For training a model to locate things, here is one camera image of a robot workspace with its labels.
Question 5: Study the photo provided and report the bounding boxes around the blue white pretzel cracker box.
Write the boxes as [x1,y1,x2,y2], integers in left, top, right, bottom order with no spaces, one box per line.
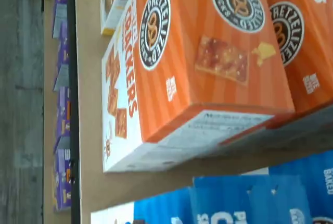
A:
[267,150,333,224]
[90,174,313,224]

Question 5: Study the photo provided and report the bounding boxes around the orange cheddar pretzel cracker box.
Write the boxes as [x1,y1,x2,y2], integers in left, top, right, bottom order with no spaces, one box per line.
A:
[261,0,333,141]
[102,0,296,174]

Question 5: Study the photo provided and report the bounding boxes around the wooden shelf board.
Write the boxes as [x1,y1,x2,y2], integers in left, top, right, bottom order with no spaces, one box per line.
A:
[74,0,333,213]

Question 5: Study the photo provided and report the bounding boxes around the purple boxes on shelf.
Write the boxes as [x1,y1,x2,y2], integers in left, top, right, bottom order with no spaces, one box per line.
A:
[43,0,69,224]

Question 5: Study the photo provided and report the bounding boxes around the black metal shelf frame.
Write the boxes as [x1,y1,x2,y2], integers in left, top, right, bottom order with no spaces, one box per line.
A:
[41,0,83,224]

